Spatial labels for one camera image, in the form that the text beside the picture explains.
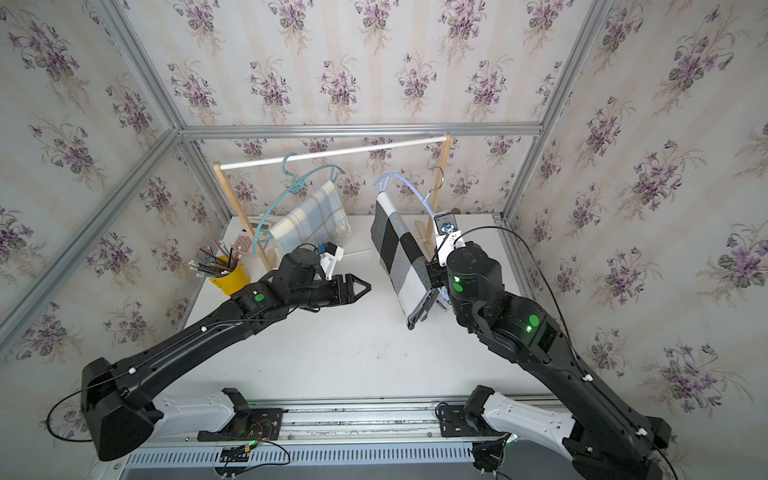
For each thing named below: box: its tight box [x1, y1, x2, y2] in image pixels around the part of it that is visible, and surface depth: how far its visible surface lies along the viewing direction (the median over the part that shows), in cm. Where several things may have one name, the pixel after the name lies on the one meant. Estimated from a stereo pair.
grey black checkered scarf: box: [370, 192, 438, 329], surface depth 71 cm
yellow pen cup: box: [210, 255, 250, 295], surface depth 93 cm
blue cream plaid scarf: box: [268, 180, 352, 258], surface depth 88 cm
